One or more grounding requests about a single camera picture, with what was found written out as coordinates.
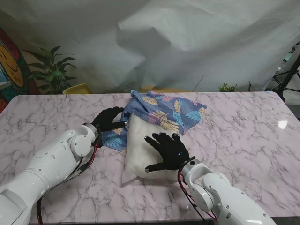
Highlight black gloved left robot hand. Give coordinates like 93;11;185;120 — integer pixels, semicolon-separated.
90;106;129;133

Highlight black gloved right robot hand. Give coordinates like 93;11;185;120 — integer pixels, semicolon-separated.
143;132;191;173

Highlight white pillow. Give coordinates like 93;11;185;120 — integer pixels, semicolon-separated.
121;114;186;184

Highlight blue leaf print pillowcase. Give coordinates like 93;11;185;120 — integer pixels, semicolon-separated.
102;90;208;154

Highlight yellow brown cardboard piece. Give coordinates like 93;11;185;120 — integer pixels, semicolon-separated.
138;85;192;93

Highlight large green potted plant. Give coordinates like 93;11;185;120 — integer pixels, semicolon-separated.
22;46;78;95

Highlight thin dry twig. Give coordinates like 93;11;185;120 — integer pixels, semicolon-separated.
192;75;204;92

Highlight small green plant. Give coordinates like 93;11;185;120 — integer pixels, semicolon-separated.
217;82;238;92

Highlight white backdrop sheet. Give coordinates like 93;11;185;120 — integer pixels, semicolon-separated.
0;0;300;93

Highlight colourful smiley face board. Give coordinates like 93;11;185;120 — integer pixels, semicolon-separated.
0;28;39;114

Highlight black tripod stand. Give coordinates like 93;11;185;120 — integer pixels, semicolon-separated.
273;44;300;101

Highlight right arm red black cables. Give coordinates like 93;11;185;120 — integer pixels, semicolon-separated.
177;168;218;222

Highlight arm red black cables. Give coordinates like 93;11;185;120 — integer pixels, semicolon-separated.
36;131;104;223
177;168;218;222

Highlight left arm red black cables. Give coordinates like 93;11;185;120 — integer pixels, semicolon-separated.
36;131;104;223

